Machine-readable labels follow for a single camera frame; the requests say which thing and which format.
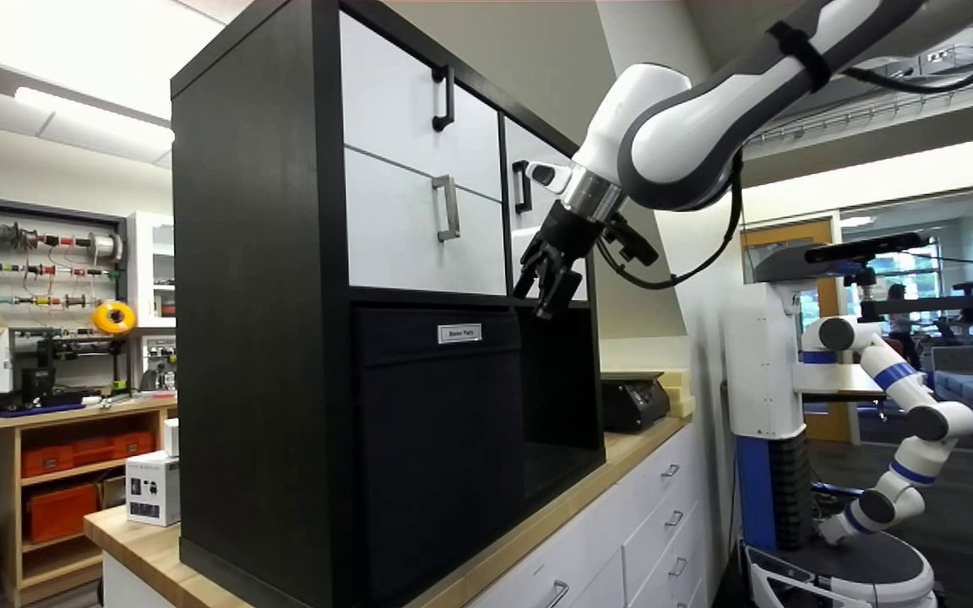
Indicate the black bench machine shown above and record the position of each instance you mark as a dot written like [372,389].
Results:
[65,373]

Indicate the orange plastic bin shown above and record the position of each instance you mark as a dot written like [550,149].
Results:
[60,512]

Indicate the wooden workbench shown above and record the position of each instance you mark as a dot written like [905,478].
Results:
[2,427]

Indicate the grey tool wall rack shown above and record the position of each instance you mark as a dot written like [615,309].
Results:
[50,259]

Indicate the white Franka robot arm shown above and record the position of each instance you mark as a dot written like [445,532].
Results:
[677,122]

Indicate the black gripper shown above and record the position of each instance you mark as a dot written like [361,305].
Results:
[579,239]

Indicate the white and blue mobile robot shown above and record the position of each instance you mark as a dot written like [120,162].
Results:
[763,373]

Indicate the yellow filament spool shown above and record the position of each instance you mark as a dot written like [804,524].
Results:
[118,320]

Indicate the white printed carton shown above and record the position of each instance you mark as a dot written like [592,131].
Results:
[150,493]

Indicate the red plastic bin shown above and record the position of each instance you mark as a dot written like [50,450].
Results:
[84,457]

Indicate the black cube shelf unit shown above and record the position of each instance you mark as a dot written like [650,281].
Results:
[263,338]

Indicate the white shelf door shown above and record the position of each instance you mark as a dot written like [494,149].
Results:
[539,141]

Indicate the black fabric storage bin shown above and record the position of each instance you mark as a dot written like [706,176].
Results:
[429,450]

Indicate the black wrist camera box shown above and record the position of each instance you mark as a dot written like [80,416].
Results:
[630,241]

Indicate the white counter cabinet wood top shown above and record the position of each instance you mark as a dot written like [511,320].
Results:
[622,530]

